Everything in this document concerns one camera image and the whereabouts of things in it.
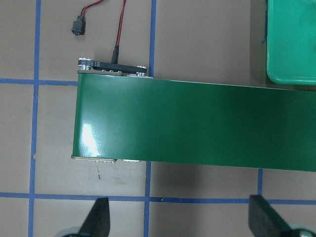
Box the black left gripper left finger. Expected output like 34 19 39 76
78 197 110 237

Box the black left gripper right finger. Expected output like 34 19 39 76
248 195 290 237

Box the green conveyor belt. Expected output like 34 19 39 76
72 58 316 172

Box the green plastic tray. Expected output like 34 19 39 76
266 0 316 86

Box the black inline switch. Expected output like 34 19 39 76
71 0 103 36

